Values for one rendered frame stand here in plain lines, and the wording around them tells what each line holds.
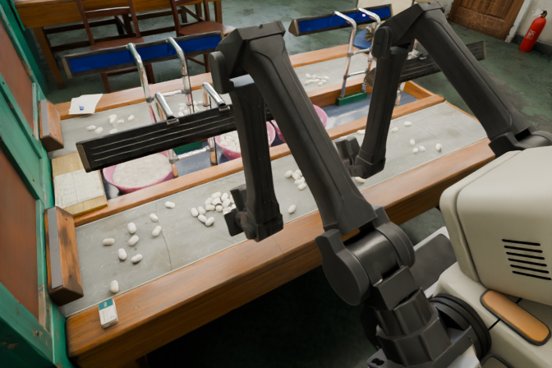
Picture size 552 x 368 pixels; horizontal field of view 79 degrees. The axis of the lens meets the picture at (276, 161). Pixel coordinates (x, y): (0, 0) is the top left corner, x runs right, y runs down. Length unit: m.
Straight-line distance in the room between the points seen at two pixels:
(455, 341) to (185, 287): 0.70
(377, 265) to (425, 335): 0.09
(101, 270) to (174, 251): 0.21
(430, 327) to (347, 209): 0.17
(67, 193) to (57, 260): 0.35
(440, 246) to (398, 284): 0.37
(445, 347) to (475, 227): 0.15
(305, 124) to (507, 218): 0.27
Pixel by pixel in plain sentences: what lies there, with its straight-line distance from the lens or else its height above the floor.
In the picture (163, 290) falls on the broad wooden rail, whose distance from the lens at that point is 1.02.
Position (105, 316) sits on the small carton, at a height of 0.79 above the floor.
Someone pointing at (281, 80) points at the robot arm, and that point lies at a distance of 0.49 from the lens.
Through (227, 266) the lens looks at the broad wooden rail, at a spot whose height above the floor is 0.76.
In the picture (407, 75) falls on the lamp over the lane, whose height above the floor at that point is 1.06.
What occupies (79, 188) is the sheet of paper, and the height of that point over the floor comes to 0.78.
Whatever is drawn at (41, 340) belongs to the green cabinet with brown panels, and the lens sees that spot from 0.91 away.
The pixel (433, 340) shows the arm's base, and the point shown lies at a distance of 0.48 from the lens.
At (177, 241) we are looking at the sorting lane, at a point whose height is 0.74.
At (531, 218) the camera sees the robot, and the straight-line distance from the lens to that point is 0.46.
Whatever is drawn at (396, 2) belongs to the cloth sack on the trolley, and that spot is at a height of 0.58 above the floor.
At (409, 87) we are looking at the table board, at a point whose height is 0.71.
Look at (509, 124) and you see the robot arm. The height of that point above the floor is 1.29.
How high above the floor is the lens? 1.64
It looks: 41 degrees down
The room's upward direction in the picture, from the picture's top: 2 degrees clockwise
